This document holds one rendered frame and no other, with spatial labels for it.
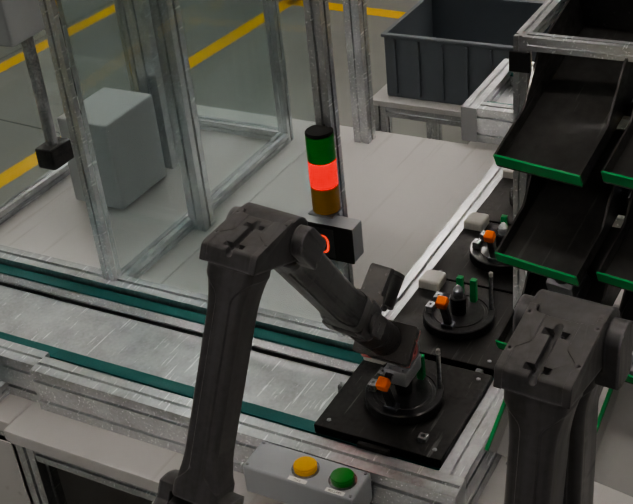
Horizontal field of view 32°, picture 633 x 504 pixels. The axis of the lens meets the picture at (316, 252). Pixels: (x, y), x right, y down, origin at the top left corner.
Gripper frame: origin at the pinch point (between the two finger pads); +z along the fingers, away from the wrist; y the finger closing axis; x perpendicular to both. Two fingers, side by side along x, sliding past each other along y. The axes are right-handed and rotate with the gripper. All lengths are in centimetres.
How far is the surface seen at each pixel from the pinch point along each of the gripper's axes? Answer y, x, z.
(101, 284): 78, 0, 17
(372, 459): -1.1, 19.3, -1.6
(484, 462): -16.8, 14.0, 8.6
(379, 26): 198, -214, 338
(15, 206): 132, -17, 43
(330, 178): 17.1, -24.5, -12.1
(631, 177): -39, -24, -39
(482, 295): -1.1, -18.6, 31.1
